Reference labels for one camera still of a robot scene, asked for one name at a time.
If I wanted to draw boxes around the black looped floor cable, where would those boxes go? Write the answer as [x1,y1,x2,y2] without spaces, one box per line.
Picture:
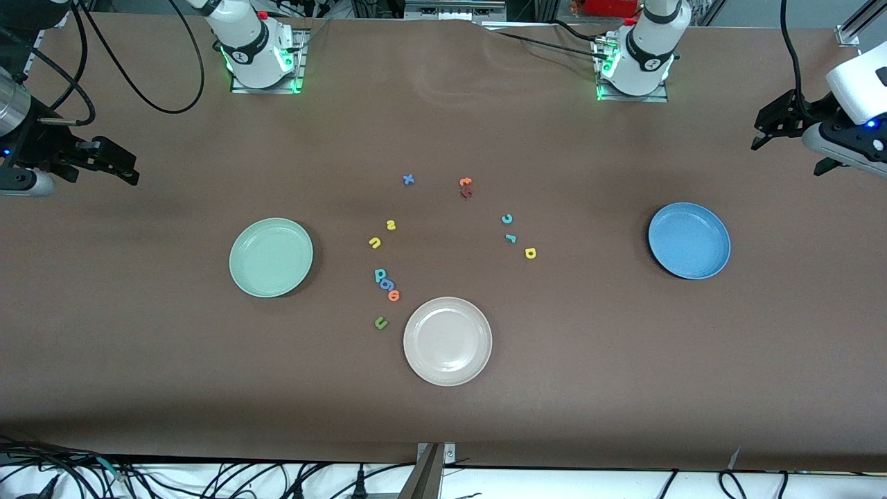
[718,470,749,499]

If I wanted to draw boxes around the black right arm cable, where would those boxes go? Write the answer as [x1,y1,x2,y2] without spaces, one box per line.
[0,0,206,127]

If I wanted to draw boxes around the beige plate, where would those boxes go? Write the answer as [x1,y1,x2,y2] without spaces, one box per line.
[403,297,493,387]

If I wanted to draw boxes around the green plate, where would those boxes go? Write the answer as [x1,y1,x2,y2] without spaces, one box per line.
[229,218,314,299]

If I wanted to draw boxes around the aluminium frame corner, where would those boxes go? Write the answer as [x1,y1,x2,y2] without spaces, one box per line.
[835,0,887,48]

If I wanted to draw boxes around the black base power cable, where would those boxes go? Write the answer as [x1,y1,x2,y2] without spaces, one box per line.
[551,19,602,42]
[482,28,611,60]

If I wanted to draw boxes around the grey equipment box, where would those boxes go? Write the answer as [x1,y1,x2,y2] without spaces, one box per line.
[404,0,508,20]

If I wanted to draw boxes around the blue plate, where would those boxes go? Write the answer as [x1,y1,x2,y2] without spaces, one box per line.
[648,202,732,281]

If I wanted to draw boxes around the aluminium frame rail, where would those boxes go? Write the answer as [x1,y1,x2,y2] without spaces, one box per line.
[17,8,70,78]

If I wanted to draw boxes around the grey metal table bracket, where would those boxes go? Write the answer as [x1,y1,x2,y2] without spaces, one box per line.
[398,442,457,499]

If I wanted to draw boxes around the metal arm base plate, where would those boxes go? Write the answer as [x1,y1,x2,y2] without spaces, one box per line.
[231,28,307,95]
[595,35,670,103]

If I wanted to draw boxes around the red box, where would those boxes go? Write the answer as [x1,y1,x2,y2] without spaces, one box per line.
[584,0,642,18]

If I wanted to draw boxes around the brown table cover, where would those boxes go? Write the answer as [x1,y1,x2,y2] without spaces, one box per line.
[0,10,887,472]

